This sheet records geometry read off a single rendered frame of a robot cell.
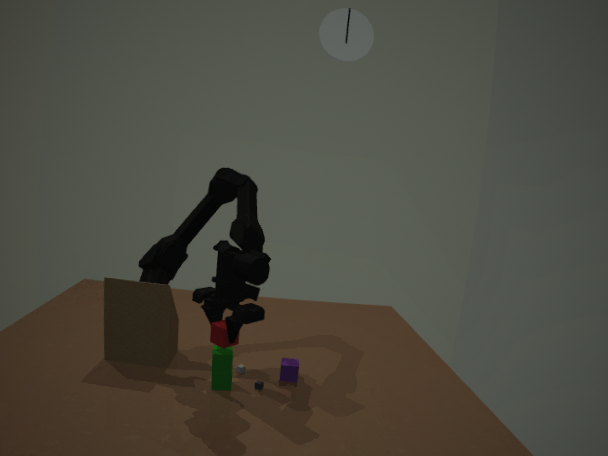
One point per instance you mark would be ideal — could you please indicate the red block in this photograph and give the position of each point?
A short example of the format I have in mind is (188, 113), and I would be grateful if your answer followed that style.
(219, 335)

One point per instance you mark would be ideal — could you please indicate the purple block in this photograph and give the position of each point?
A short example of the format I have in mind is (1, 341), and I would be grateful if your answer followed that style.
(289, 370)

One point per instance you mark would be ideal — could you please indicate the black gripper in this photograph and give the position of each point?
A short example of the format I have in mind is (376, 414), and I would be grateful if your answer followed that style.
(227, 294)

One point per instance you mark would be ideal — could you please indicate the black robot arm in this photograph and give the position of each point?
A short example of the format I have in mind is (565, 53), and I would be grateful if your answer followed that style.
(164, 258)

